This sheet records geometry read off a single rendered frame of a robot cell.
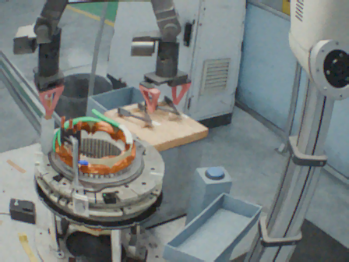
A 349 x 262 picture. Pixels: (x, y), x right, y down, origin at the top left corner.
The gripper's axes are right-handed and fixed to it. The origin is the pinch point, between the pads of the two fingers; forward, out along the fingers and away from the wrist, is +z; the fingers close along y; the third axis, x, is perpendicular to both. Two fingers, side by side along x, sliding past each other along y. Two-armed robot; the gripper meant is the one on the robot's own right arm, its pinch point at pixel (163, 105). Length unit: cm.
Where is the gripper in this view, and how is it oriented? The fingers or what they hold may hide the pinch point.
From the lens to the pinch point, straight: 142.4
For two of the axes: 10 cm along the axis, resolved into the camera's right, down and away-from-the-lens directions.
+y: -7.5, 2.6, -6.0
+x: 6.5, 4.0, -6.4
